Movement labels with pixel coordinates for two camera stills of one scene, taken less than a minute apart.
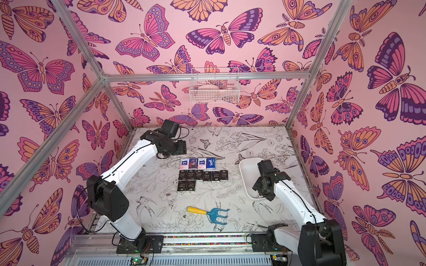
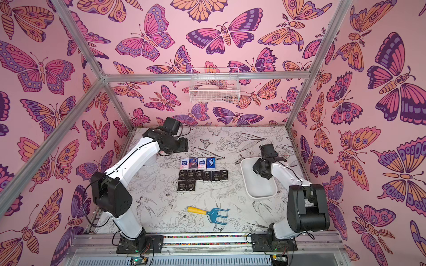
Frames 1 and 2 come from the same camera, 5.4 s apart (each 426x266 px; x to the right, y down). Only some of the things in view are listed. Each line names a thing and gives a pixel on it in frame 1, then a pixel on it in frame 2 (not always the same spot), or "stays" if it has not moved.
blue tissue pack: x=211 y=163 stays
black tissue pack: x=182 y=185 stays
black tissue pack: x=223 y=175 stays
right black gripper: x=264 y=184 → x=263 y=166
